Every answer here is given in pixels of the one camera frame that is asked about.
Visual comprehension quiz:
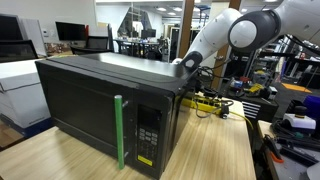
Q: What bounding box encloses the yellow power strip cable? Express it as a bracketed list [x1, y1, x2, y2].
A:
[228, 109, 255, 132]

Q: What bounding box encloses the black equipment cart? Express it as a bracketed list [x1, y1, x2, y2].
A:
[229, 88, 280, 123]

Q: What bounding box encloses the blue plastic bin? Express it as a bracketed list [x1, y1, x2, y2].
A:
[302, 95, 320, 120]

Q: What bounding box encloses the orange handled black tool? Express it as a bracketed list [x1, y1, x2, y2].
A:
[262, 134, 285, 164]

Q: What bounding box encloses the black computer monitor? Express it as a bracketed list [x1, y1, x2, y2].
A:
[0, 13, 25, 42]
[55, 21, 87, 42]
[140, 28, 157, 40]

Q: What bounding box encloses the black cable coil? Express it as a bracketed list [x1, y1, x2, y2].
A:
[270, 119, 320, 151]

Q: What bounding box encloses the orange floor mat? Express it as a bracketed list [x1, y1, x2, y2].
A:
[281, 82, 313, 94]

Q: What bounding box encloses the white cardboard box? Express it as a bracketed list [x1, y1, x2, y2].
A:
[0, 59, 53, 138]

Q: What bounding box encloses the white board panel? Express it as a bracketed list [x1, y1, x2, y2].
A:
[20, 18, 48, 58]

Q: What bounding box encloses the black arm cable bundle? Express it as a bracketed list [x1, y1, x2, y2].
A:
[196, 33, 320, 101]

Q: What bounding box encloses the green microwave door handle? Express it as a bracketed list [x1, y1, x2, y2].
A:
[114, 94, 126, 170]

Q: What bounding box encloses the black metal bar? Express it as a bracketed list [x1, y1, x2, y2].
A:
[279, 146, 319, 168]

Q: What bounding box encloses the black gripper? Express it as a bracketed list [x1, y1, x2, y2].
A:
[202, 87, 220, 98]

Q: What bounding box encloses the black microwave oven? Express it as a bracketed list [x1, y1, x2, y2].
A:
[34, 52, 200, 180]

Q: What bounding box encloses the yellow tool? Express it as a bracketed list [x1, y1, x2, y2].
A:
[248, 83, 265, 95]

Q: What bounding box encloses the white box with black knob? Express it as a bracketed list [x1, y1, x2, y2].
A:
[283, 105, 317, 131]

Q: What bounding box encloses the brown parts pile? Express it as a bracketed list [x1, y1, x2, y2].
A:
[44, 42, 74, 57]

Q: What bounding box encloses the small white box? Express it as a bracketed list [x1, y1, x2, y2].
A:
[267, 85, 279, 101]

